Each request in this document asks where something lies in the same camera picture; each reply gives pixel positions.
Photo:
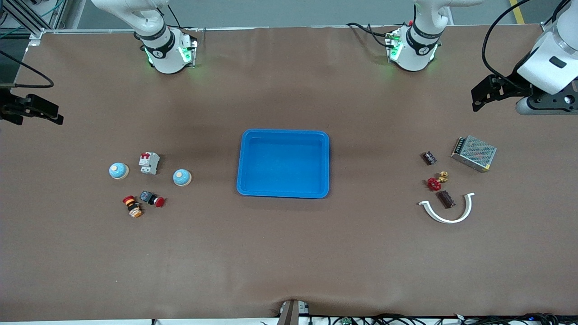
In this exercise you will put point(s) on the red push button switch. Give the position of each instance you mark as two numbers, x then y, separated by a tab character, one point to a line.
151	198

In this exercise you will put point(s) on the metal mesh power supply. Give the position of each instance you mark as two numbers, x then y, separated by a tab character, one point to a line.
474	153

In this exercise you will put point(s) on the brown table mat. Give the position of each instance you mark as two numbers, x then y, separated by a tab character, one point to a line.
289	253

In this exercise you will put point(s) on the aluminium table edge rail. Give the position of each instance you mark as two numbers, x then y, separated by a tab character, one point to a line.
293	28

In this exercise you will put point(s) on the short black capacitor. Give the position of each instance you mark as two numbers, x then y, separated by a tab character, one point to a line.
429	157

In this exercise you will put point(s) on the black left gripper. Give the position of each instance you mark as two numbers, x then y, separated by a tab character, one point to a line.
509	88

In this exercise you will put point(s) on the grey camera stand bracket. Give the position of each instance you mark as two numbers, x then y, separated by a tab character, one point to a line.
291	313

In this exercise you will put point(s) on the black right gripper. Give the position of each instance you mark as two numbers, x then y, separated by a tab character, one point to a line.
10	109

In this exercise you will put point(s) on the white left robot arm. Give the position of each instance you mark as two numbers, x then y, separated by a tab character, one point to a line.
413	56

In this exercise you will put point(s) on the white red circuit breaker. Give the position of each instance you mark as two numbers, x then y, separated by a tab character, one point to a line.
149	163

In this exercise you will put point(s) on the aluminium frame post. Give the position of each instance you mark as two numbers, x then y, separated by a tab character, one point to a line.
36	34
548	28

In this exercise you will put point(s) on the long dark brown capacitor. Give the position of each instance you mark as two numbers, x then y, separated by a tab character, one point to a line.
447	199

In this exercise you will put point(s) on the white half-round pipe clamp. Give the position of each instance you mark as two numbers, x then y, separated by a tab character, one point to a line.
449	220

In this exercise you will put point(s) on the light blue call bell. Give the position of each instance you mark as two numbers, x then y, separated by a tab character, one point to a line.
118	170
182	177

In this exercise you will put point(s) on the orange emergency stop button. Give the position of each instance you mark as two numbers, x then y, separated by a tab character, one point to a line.
133	206

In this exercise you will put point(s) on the blue plastic tray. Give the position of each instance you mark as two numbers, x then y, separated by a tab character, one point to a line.
284	167

